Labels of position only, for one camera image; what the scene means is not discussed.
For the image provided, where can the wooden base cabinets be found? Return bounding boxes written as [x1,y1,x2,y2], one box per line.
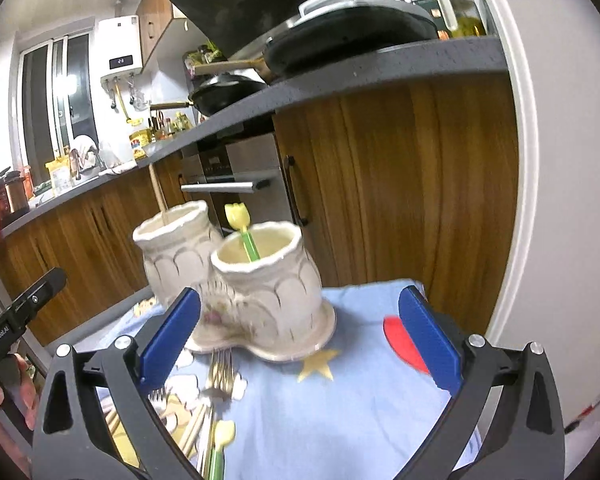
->
[0,75,522,351]

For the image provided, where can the cream ceramic double utensil holder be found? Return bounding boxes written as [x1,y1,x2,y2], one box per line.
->
[132,200,337,363]

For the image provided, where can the dark pressure cooker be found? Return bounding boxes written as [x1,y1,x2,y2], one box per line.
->
[0,167,29,214]

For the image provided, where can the grey kitchen countertop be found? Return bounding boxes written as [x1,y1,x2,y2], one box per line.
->
[0,35,509,237]

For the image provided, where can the crumpled white cloth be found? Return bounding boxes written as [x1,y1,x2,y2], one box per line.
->
[69,135,102,172]

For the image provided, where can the black frying pan wooden handle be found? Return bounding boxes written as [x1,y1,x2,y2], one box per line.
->
[150,74,269,117]

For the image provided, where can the yellow oil bottle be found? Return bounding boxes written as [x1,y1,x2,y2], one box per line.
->
[129,127,154,162]

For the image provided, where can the wooden cutting board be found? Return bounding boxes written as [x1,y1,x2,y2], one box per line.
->
[194,57,267,79]

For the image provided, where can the stainless steel oven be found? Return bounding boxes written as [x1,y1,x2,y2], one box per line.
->
[180,132,301,237]

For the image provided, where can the black range hood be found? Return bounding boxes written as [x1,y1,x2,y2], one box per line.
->
[169,0,362,61]

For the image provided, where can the black griddle pan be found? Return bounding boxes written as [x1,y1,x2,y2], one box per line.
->
[262,2,439,82]

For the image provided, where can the row of condiment bottles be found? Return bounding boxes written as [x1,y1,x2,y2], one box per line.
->
[147,112,197,142]

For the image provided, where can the wooden wall cabinet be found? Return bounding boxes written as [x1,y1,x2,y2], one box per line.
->
[136,0,201,75]

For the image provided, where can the glass jug white lid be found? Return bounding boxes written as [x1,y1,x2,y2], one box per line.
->
[428,0,487,39]

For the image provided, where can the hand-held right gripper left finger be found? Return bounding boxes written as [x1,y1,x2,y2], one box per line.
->
[32,287,203,480]

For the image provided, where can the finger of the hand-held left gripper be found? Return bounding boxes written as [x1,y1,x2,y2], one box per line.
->
[11,267,68,322]

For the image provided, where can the gold fork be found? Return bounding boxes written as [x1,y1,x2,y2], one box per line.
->
[199,349,241,477]

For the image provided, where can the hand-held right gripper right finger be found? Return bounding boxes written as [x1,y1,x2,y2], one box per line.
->
[387,286,566,480]

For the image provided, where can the white water heater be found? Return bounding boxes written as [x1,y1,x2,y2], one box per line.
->
[97,16,145,82]

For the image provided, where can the kitchen window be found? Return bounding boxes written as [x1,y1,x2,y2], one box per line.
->
[17,30,101,171]

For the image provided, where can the yellow food packet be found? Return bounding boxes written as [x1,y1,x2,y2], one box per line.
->
[45,157,74,194]

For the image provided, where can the white lidded container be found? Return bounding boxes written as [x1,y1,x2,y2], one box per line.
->
[298,0,377,20]

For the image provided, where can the yellow tulip green-handled utensil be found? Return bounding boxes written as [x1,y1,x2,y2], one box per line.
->
[206,420,237,480]
[224,202,261,263]

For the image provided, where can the blue printed tablecloth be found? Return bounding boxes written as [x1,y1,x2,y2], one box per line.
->
[72,280,481,480]

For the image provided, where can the black cabinet handle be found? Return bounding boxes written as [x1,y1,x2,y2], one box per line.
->
[283,156,309,227]

